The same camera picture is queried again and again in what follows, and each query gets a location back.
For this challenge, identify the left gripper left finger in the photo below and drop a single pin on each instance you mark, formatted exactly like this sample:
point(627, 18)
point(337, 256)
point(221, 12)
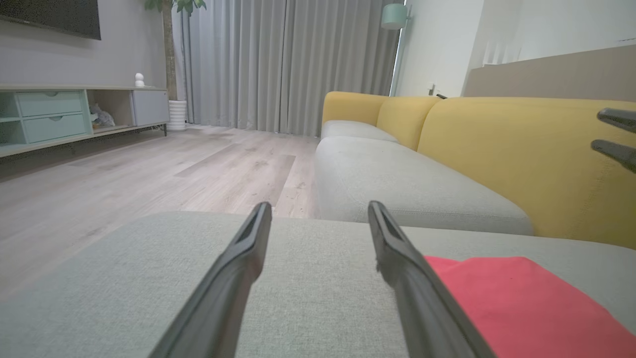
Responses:
point(228, 288)

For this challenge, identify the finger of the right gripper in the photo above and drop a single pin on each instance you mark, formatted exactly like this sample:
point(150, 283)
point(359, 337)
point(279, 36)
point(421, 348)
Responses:
point(618, 153)
point(621, 119)

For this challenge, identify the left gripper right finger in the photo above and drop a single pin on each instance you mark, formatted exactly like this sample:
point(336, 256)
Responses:
point(422, 303)

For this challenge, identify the red and white basketball jersey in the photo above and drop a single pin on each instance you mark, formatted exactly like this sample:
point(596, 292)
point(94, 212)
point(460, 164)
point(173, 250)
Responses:
point(521, 308)

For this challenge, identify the large grey sofa seat cushion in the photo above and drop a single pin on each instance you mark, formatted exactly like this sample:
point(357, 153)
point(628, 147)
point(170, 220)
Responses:
point(318, 298)

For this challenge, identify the wide yellow sofa backrest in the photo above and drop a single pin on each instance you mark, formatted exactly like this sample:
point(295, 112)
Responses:
point(521, 154)

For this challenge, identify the white ribbed plant pot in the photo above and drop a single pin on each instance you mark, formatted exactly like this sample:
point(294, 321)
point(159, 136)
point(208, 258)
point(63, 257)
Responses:
point(177, 115)

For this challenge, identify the narrow yellow sofa backrest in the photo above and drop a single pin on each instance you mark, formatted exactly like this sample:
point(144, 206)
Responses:
point(405, 119)

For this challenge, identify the small grey sofa seat cushion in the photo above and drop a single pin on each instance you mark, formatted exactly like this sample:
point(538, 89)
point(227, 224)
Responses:
point(353, 130)

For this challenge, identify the grey plush toy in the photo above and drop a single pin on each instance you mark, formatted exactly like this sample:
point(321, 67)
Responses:
point(102, 118)

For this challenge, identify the small white figurine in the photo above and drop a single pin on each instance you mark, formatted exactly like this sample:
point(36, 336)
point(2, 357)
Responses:
point(139, 80)

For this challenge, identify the grey curtain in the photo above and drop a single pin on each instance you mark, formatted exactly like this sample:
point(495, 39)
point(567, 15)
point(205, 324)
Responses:
point(288, 64)

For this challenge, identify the green indoor plant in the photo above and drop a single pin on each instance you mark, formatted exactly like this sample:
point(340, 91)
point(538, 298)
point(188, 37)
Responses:
point(170, 49)

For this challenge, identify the teal and grey tv cabinet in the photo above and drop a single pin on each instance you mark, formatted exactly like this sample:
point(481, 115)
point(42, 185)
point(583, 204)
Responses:
point(49, 119)

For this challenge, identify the black wall television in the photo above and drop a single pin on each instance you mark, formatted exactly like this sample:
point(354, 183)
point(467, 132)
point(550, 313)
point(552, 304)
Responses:
point(54, 15)

